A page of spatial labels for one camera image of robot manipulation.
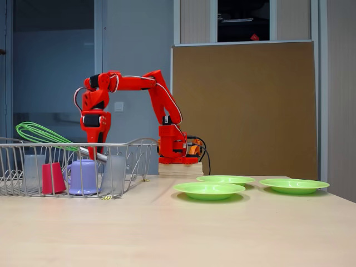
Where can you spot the yellow black striped tape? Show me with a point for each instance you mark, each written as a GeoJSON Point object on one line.
{"type": "Point", "coordinates": [106, 198]}

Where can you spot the orange clamp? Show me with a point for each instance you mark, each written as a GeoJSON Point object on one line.
{"type": "Point", "coordinates": [196, 148]}

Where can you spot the blue glazed door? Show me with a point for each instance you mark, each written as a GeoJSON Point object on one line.
{"type": "Point", "coordinates": [55, 55]}

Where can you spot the grey translucent plastic cup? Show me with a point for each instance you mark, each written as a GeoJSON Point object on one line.
{"type": "Point", "coordinates": [33, 169]}
{"type": "Point", "coordinates": [112, 175]}

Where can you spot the wooden base block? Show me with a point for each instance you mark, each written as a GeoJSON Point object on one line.
{"type": "Point", "coordinates": [180, 170]}

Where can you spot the green plastic plate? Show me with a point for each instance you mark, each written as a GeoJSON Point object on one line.
{"type": "Point", "coordinates": [297, 185]}
{"type": "Point", "coordinates": [208, 189]}
{"type": "Point", "coordinates": [225, 180]}

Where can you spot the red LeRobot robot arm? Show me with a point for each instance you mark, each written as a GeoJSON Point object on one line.
{"type": "Point", "coordinates": [164, 103]}

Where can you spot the red gripper with motor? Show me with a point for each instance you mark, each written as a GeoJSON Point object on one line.
{"type": "Point", "coordinates": [94, 129]}

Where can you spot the purple plastic mug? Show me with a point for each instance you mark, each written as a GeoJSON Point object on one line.
{"type": "Point", "coordinates": [86, 178]}

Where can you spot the brown partition board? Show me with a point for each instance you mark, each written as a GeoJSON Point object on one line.
{"type": "Point", "coordinates": [286, 97]}

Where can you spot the white light switch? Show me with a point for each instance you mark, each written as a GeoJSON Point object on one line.
{"type": "Point", "coordinates": [119, 106]}

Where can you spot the red plastic cup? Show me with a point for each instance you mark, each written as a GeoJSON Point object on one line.
{"type": "Point", "coordinates": [53, 180]}

